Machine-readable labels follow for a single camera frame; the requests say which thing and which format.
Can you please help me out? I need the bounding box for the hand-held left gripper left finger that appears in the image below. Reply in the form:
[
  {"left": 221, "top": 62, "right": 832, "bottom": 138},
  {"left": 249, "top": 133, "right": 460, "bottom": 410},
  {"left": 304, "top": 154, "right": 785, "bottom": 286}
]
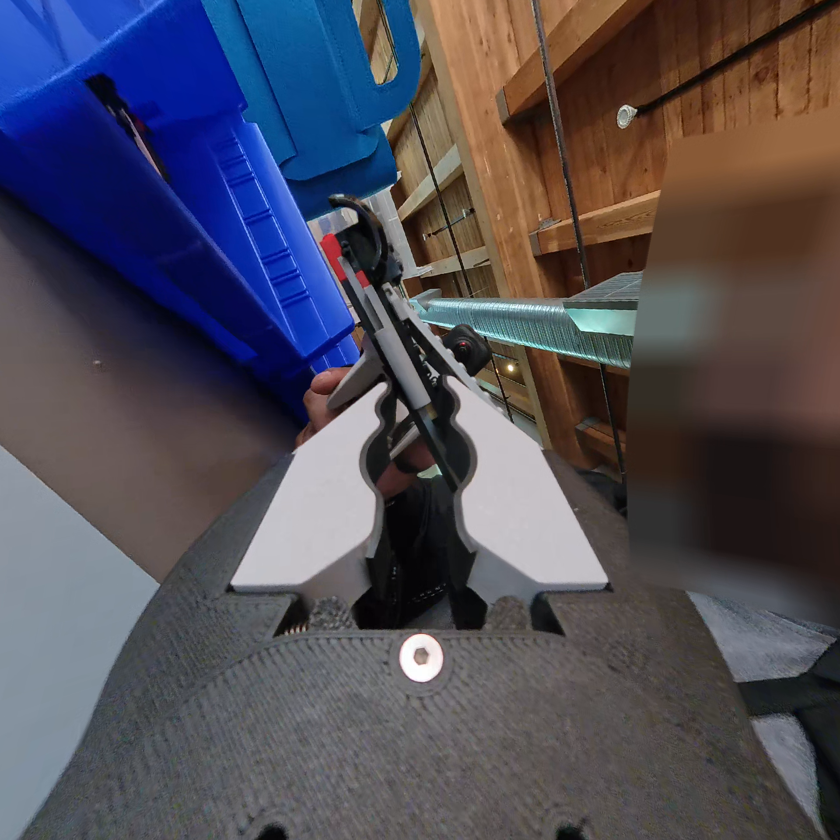
[{"left": 230, "top": 382, "right": 396, "bottom": 600}]

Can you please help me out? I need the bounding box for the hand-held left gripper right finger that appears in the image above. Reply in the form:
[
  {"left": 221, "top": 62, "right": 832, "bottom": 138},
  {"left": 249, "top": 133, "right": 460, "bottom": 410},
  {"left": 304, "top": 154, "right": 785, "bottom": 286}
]
[{"left": 449, "top": 392, "right": 613, "bottom": 602}]

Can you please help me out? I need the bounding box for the toy brick assembly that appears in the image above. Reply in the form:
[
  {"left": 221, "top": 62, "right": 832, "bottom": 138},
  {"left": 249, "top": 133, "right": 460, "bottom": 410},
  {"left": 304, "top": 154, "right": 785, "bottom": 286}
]
[{"left": 320, "top": 193, "right": 463, "bottom": 493}]

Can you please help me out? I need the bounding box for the person's right hand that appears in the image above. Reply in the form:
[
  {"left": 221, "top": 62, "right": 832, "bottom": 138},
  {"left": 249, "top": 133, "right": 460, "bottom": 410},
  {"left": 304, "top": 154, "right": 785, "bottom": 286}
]
[{"left": 301, "top": 367, "right": 435, "bottom": 501}]

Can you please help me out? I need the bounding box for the blue plastic bin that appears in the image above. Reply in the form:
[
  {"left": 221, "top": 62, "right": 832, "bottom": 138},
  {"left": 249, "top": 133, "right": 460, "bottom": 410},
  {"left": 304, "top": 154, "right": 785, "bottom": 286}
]
[
  {"left": 0, "top": 0, "right": 349, "bottom": 368},
  {"left": 249, "top": 308, "right": 363, "bottom": 421}
]

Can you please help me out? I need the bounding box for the clear plastic drawer organizer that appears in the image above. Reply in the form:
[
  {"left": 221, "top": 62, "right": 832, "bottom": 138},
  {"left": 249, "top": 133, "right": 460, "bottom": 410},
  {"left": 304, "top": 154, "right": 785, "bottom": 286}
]
[{"left": 307, "top": 190, "right": 421, "bottom": 280}]

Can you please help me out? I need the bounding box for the grey sweatshirt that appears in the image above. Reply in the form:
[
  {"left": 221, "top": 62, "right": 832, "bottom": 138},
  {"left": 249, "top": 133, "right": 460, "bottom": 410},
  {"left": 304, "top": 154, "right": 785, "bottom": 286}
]
[{"left": 686, "top": 587, "right": 840, "bottom": 840}]

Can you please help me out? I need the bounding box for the pale blue instruction booklet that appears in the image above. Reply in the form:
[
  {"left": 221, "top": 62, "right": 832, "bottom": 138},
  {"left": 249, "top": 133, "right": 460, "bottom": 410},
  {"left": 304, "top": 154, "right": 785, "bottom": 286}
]
[{"left": 0, "top": 445, "right": 163, "bottom": 840}]

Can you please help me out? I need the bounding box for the blue felt bag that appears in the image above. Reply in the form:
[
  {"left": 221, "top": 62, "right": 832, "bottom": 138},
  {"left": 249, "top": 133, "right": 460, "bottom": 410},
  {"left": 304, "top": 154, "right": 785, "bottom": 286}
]
[{"left": 200, "top": 0, "right": 422, "bottom": 221}]

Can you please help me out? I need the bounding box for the pile of loose toy bricks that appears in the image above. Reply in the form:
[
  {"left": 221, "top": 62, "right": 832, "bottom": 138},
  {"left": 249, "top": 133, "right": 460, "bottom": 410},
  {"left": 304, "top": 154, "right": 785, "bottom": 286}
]
[{"left": 85, "top": 72, "right": 173, "bottom": 185}]

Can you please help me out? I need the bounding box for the silver metal air duct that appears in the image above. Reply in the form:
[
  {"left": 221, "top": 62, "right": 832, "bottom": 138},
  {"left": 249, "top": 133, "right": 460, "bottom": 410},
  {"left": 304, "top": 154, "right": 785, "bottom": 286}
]
[{"left": 408, "top": 272, "right": 644, "bottom": 370}]

